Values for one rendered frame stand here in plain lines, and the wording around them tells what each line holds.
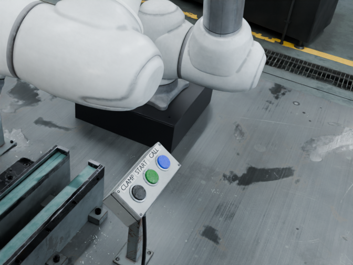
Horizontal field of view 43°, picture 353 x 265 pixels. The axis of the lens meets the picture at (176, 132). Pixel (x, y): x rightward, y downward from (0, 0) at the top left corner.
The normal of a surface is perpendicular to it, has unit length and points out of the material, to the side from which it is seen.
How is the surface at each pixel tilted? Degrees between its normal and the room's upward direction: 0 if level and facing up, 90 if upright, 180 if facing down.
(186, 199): 0
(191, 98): 2
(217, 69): 104
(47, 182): 90
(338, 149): 0
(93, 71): 69
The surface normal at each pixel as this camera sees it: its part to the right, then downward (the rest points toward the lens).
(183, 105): 0.09, -0.78
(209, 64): -0.40, 0.72
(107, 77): 0.00, 0.35
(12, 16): 0.07, -0.26
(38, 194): 0.89, 0.36
